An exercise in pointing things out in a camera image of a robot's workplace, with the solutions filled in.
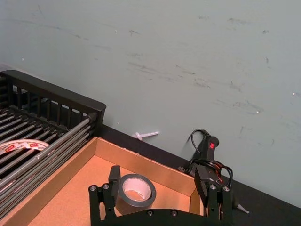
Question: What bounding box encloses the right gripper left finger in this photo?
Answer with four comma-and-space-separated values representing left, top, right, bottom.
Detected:
88, 165, 122, 221

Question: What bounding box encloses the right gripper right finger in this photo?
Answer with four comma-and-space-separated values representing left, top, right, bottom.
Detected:
194, 165, 233, 223

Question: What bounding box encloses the roll of silver tape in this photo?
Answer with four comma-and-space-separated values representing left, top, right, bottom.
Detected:
116, 173, 157, 209

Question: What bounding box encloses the roll of white tape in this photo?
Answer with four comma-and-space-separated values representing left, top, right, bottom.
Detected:
0, 138, 50, 157

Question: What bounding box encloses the shallow brown cardboard tray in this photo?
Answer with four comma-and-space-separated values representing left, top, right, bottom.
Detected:
0, 136, 205, 226

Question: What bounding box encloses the black table cloth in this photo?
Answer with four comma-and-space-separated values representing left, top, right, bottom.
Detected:
100, 123, 301, 226

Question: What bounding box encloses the small white three-armed plastic piece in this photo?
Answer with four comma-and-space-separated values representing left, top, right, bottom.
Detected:
135, 130, 160, 142

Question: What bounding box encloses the black rack with steel bars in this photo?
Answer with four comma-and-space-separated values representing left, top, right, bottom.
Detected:
0, 70, 106, 212

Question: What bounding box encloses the black corded tool red switch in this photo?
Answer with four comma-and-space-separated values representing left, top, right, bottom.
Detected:
180, 129, 250, 216

